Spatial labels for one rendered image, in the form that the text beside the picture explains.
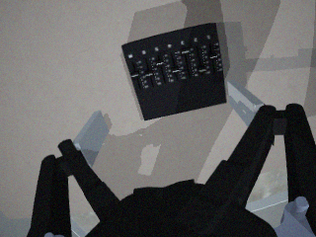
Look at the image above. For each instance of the black lighting desk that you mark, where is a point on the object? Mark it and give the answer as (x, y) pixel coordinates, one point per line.
(200, 83)

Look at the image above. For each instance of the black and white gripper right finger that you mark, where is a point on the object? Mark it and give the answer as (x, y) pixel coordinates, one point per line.
(235, 178)

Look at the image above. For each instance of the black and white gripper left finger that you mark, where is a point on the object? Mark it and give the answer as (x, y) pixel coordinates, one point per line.
(51, 212)

